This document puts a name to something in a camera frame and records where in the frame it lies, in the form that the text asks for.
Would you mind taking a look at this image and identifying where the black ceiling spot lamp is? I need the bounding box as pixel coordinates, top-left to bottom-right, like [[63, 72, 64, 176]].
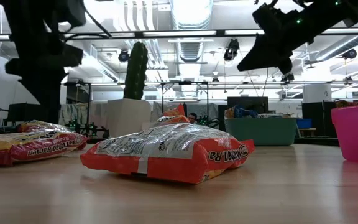
[[341, 49, 358, 60], [223, 38, 241, 62], [117, 49, 131, 63]]

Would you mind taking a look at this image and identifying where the red Maruchan ramen pack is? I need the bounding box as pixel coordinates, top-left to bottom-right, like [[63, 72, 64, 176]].
[[17, 119, 71, 135], [0, 129, 89, 166]]

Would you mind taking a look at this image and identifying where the white cabinet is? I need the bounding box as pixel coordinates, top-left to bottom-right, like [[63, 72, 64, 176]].
[[302, 83, 333, 104]]

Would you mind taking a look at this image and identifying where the black background table frame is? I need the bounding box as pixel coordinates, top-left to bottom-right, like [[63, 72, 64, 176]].
[[63, 80, 211, 121]]

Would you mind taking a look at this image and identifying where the black computer monitor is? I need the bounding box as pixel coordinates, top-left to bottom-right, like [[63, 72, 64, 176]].
[[227, 96, 270, 119]]

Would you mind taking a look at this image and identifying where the orange Maruchan ramen pack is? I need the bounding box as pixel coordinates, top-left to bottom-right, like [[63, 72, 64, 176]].
[[162, 103, 187, 118], [152, 114, 191, 128], [79, 123, 256, 185]]

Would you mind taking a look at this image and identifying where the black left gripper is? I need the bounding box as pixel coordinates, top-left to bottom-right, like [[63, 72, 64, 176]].
[[5, 57, 70, 125]]

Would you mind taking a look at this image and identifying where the person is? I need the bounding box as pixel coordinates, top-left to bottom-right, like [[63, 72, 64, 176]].
[[186, 111, 199, 124]]

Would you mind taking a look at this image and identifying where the black overhead light bar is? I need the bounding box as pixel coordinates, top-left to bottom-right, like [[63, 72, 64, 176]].
[[0, 29, 358, 40]]

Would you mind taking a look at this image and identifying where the black aluminium table frame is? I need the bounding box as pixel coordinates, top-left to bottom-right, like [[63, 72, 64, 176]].
[[293, 136, 342, 147]]

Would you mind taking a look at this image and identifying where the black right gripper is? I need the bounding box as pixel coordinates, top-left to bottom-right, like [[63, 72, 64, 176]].
[[237, 2, 314, 76]]

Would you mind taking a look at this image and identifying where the blue storage box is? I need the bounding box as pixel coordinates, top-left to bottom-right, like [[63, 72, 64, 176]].
[[296, 118, 313, 129]]

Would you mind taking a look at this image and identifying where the white hexagonal planter pot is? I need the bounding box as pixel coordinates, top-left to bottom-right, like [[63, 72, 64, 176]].
[[105, 98, 152, 138]]

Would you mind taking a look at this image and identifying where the silver ventilation duct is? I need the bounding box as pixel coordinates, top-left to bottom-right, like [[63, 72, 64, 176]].
[[169, 0, 214, 63]]

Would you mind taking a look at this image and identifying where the teal plastic bin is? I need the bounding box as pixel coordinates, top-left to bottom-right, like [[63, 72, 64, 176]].
[[224, 117, 298, 147]]

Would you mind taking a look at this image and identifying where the black device with green lights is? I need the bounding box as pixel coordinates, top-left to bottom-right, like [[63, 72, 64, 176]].
[[196, 114, 221, 129], [64, 119, 111, 140]]

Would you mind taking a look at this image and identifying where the dark wide monitor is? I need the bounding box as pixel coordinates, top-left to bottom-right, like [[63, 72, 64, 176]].
[[6, 102, 43, 123]]

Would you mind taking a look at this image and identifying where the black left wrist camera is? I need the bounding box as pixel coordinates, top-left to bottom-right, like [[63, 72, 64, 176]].
[[61, 43, 85, 68]]

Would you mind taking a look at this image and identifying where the black cabinet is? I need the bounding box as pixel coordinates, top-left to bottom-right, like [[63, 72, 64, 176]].
[[301, 101, 337, 138]]

